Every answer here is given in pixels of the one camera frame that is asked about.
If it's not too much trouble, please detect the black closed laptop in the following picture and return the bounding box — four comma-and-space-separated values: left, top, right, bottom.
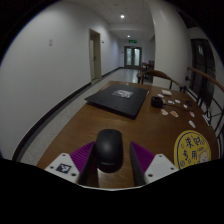
84, 83, 150, 120

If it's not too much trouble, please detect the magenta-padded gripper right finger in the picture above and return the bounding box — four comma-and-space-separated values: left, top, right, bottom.
129, 141, 179, 188

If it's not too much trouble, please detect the small black box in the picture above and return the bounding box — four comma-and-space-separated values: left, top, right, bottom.
150, 96, 164, 109

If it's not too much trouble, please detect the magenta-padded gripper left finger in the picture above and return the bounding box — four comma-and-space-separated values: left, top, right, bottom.
44, 141, 100, 188

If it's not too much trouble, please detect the white card with black print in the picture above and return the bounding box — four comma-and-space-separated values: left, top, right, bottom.
202, 113, 212, 126

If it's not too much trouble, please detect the wooden side door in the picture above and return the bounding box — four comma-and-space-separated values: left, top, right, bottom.
88, 28, 103, 82

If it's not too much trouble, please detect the glass double door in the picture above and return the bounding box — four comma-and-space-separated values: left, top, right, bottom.
123, 45, 143, 70

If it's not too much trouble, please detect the black cable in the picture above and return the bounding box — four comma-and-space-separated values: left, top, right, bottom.
181, 98, 201, 111

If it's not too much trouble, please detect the round yellow mouse pad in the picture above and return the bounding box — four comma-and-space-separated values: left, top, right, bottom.
173, 129, 212, 170

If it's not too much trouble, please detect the dark wooden chair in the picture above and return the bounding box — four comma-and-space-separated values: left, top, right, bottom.
139, 59, 155, 73

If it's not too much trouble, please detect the dark window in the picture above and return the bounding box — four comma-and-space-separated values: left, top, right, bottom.
189, 38, 215, 108

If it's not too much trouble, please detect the black railing with wooden handrail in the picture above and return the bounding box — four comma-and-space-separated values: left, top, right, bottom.
184, 66, 224, 158

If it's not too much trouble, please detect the black computer mouse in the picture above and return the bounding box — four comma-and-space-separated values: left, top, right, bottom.
94, 128, 125, 174

